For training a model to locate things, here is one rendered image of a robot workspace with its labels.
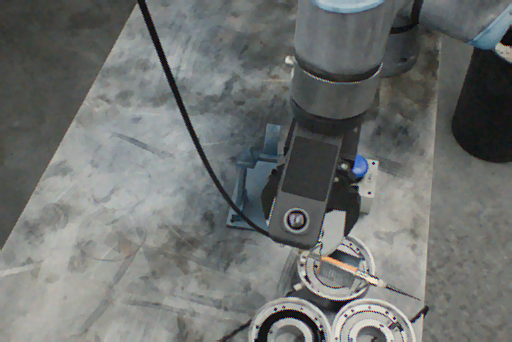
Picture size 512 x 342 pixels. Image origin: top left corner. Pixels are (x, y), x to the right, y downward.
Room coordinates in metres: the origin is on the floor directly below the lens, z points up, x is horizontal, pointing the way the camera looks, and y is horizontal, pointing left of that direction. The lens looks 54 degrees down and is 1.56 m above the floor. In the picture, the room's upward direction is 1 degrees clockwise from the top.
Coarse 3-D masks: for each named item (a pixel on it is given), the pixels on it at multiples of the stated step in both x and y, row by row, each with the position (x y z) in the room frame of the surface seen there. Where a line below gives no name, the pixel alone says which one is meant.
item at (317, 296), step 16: (320, 240) 0.43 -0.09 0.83; (352, 240) 0.43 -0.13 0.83; (368, 256) 0.40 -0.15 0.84; (304, 272) 0.38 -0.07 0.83; (368, 272) 0.38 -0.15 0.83; (304, 288) 0.35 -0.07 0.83; (336, 288) 0.36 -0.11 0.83; (368, 288) 0.35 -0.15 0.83; (320, 304) 0.34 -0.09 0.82; (336, 304) 0.33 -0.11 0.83
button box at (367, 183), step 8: (368, 160) 0.56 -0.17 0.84; (376, 168) 0.55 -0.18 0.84; (368, 176) 0.53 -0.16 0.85; (352, 184) 0.52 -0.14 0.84; (360, 184) 0.52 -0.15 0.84; (368, 184) 0.52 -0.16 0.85; (360, 192) 0.50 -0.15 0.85; (368, 192) 0.50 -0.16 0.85; (368, 200) 0.49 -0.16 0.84; (360, 208) 0.50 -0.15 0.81; (368, 208) 0.49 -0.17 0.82
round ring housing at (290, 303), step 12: (276, 300) 0.33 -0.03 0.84; (288, 300) 0.33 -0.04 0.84; (300, 300) 0.33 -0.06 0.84; (264, 312) 0.32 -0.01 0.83; (312, 312) 0.32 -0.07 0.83; (252, 324) 0.30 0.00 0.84; (276, 324) 0.30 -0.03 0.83; (288, 324) 0.30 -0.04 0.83; (300, 324) 0.30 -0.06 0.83; (324, 324) 0.30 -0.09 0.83; (252, 336) 0.29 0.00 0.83; (276, 336) 0.29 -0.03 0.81; (300, 336) 0.30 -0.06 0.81
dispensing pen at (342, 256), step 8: (304, 256) 0.39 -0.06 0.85; (312, 256) 0.39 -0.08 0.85; (320, 256) 0.39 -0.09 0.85; (328, 256) 0.38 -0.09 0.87; (336, 256) 0.38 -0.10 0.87; (344, 256) 0.38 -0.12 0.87; (352, 256) 0.38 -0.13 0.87; (352, 264) 0.37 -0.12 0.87; (360, 272) 0.37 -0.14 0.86; (360, 280) 0.36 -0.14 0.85; (368, 280) 0.36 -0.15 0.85; (376, 280) 0.35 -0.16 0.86; (384, 288) 0.35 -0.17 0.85; (392, 288) 0.35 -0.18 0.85
